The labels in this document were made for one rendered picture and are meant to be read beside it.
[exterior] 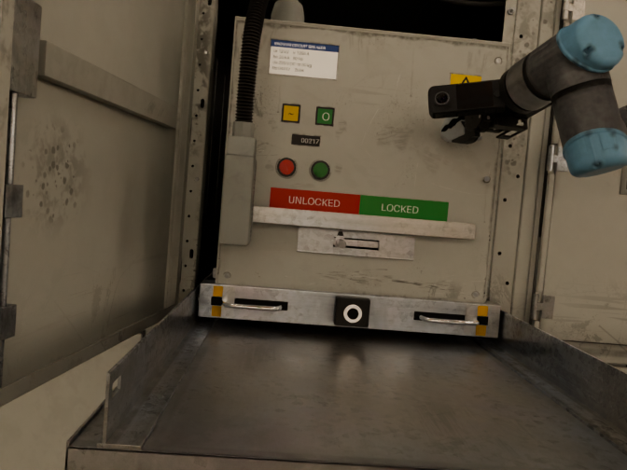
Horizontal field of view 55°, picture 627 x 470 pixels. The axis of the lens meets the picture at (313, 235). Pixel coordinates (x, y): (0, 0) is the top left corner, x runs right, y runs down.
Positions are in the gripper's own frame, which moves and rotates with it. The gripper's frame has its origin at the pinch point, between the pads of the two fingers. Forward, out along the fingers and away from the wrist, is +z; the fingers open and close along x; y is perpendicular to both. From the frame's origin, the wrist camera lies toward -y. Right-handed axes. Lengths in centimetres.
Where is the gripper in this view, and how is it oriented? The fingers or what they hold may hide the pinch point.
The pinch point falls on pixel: (441, 132)
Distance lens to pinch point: 110.9
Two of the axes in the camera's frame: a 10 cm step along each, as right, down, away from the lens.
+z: -3.2, 1.8, 9.3
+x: 0.0, -9.8, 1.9
